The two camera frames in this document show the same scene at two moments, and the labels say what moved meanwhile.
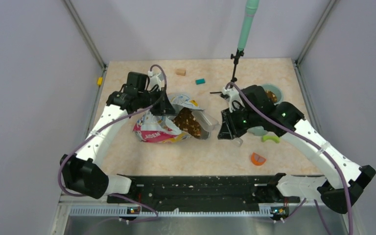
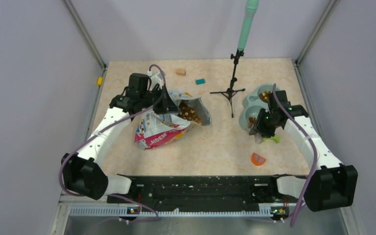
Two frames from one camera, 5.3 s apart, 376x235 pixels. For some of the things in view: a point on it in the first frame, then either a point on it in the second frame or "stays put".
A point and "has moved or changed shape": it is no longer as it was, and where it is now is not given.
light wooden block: [180, 71] stays put
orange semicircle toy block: [257, 160] stays put
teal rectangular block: [200, 81] stays put
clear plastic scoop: [206, 124] to [258, 136]
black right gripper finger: [227, 129] to [256, 129]
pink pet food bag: [149, 128] has moved or changed shape
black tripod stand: [239, 53] stays put
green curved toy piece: [275, 138] stays put
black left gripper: [164, 108] stays put
